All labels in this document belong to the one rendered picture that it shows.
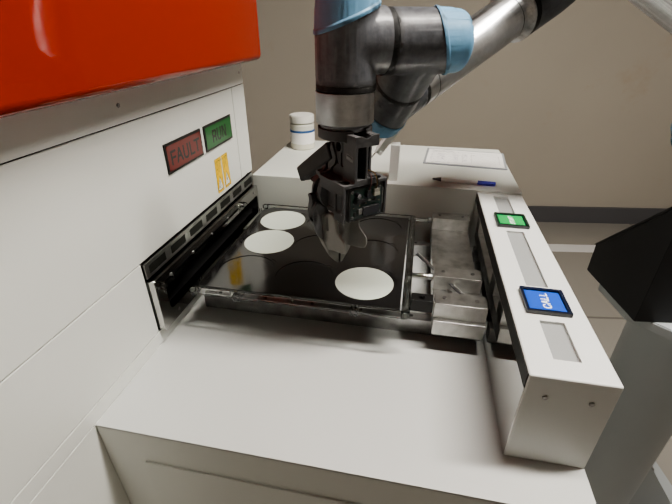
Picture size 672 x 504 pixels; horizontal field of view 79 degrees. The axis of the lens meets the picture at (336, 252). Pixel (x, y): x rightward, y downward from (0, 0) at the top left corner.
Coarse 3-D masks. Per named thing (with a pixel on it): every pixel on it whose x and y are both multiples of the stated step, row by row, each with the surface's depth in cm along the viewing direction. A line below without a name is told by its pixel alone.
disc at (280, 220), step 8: (264, 216) 94; (272, 216) 94; (280, 216) 94; (288, 216) 94; (296, 216) 94; (264, 224) 90; (272, 224) 90; (280, 224) 90; (288, 224) 90; (296, 224) 90
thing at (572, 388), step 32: (480, 192) 90; (512, 256) 66; (544, 256) 66; (512, 288) 58; (544, 320) 52; (576, 320) 52; (544, 352) 47; (576, 352) 47; (544, 384) 44; (576, 384) 43; (608, 384) 43; (544, 416) 46; (576, 416) 45; (608, 416) 44; (512, 448) 50; (544, 448) 49; (576, 448) 48
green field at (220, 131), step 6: (222, 120) 81; (228, 120) 84; (210, 126) 77; (216, 126) 79; (222, 126) 81; (228, 126) 84; (210, 132) 77; (216, 132) 79; (222, 132) 82; (228, 132) 84; (210, 138) 77; (216, 138) 79; (222, 138) 82; (210, 144) 77; (216, 144) 80
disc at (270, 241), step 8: (264, 232) 86; (272, 232) 86; (280, 232) 86; (248, 240) 83; (256, 240) 83; (264, 240) 83; (272, 240) 83; (280, 240) 83; (288, 240) 83; (248, 248) 81; (256, 248) 80; (264, 248) 80; (272, 248) 80; (280, 248) 80
